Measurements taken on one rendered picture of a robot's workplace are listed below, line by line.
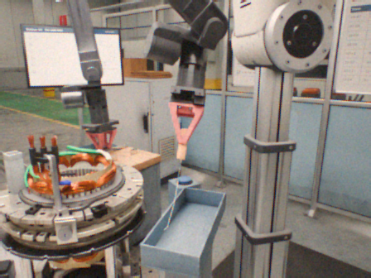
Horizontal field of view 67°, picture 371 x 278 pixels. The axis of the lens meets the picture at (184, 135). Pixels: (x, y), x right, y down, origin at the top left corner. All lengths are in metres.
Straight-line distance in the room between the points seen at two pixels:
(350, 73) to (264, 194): 1.88
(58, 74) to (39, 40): 0.19
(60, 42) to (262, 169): 1.34
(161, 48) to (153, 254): 0.37
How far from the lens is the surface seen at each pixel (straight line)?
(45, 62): 1.74
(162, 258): 0.53
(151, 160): 0.94
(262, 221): 0.82
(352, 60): 2.55
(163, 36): 0.55
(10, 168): 0.71
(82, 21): 0.90
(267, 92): 0.72
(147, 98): 2.91
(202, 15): 0.54
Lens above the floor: 1.38
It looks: 15 degrees down
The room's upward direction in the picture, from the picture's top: straight up
